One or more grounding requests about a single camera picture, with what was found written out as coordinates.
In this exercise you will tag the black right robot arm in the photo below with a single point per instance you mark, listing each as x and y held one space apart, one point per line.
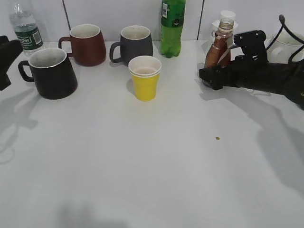
293 88

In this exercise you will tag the yellow paper cup stack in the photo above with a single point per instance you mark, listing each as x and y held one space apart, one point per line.
145 71

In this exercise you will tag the black ceramic mug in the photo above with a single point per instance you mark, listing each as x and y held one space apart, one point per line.
51 71

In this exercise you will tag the white milk carton bottle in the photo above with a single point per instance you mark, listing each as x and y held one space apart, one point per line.
225 14

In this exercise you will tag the clear water bottle green label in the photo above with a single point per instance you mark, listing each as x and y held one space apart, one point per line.
25 26

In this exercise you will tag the dark red ceramic mug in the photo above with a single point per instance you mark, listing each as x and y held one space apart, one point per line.
87 45

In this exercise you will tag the brown coffee drink bottle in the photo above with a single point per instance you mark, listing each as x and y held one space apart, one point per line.
218 57

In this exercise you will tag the white ceramic mug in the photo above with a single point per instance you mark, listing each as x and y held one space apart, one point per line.
283 48

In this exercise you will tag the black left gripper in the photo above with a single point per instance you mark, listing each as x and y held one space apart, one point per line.
9 51

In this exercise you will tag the dark grey ceramic mug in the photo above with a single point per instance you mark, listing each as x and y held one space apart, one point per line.
134 41

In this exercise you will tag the green soda bottle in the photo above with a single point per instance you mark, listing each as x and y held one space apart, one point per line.
172 20

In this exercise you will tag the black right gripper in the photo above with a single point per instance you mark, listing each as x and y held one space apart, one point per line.
252 75

